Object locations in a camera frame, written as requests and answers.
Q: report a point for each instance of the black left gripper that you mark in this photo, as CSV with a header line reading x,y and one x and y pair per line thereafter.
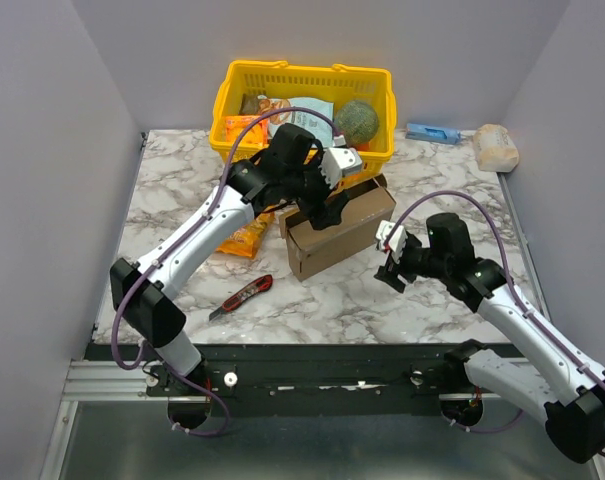
x,y
320,215

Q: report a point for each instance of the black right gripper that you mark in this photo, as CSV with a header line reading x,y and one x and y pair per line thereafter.
x,y
395,267

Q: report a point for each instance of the brown cardboard express box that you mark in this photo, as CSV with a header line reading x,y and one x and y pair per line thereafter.
x,y
312,251

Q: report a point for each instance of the red black utility knife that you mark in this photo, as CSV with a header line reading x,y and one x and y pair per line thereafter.
x,y
235,301

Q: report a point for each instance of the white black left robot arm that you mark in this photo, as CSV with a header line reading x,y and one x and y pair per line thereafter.
x,y
294,168

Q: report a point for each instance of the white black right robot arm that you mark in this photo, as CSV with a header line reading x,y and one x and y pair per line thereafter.
x,y
566,394

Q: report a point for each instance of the orange snack box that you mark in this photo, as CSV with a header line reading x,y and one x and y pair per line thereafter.
x,y
257,135

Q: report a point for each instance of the light blue cassava chips bag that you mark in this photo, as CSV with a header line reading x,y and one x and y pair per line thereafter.
x,y
319,128

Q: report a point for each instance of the orange gummy candy bag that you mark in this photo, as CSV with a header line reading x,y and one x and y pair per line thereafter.
x,y
247,241

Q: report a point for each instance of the green netted melon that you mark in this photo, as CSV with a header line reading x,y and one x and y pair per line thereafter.
x,y
358,122

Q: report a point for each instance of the blue flat package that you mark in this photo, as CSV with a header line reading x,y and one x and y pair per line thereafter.
x,y
433,134

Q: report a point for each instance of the yellow plastic shopping basket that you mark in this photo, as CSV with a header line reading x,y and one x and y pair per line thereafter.
x,y
337,84

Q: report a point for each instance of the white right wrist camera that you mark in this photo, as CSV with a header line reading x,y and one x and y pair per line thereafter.
x,y
391,238

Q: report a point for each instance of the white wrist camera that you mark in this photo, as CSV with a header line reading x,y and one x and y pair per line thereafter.
x,y
391,238
339,163

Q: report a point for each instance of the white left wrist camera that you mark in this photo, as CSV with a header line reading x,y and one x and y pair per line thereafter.
x,y
339,163

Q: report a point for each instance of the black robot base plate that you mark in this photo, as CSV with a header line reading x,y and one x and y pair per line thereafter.
x,y
327,380

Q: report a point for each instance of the aluminium frame rail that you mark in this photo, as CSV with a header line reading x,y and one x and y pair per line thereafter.
x,y
90,382

